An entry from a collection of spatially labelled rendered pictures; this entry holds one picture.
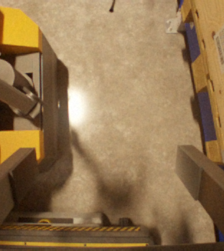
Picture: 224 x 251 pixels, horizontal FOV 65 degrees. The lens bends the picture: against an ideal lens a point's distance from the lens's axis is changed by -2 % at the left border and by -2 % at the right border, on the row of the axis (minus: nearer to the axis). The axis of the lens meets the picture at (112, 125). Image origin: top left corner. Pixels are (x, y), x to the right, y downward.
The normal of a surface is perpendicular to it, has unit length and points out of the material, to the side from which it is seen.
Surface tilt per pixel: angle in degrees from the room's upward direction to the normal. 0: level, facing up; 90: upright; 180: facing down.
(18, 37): 22
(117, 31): 0
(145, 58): 0
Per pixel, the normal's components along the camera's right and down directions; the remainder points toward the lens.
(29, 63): -0.02, -0.15
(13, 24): 0.35, -0.18
